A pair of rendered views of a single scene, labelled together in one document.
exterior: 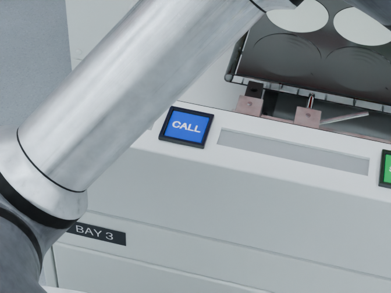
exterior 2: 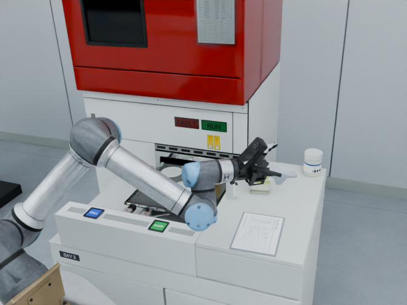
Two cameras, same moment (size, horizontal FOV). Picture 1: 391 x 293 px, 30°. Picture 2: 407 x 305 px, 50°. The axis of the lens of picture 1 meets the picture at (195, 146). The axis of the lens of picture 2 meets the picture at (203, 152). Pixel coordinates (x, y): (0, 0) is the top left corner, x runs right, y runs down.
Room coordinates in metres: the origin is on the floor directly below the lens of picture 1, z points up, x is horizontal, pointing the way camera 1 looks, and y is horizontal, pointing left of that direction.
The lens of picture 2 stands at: (-0.59, -0.63, 1.85)
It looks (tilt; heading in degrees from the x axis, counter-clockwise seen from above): 27 degrees down; 11
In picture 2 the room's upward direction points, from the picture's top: 2 degrees counter-clockwise
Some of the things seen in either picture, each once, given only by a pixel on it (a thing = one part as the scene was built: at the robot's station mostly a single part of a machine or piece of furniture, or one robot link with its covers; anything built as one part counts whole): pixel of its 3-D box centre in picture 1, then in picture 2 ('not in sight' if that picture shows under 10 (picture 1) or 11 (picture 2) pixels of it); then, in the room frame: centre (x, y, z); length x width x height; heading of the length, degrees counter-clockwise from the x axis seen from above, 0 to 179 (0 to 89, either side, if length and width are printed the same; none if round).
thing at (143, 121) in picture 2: not in sight; (163, 135); (1.20, -0.10, 1.02); 0.82 x 0.03 x 0.40; 79
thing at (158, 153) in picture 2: not in sight; (198, 164); (1.15, -0.28, 0.89); 0.44 x 0.02 x 0.10; 79
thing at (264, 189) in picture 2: not in sight; (260, 181); (0.85, -0.58, 1.00); 0.07 x 0.07 x 0.07; 88
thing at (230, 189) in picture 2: not in sight; (231, 181); (0.79, -0.47, 1.03); 0.06 x 0.04 x 0.13; 169
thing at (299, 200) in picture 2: not in sight; (269, 216); (0.78, -0.61, 0.89); 0.62 x 0.35 x 0.14; 169
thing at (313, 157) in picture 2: not in sight; (312, 162); (1.01, -0.78, 1.01); 0.07 x 0.07 x 0.10
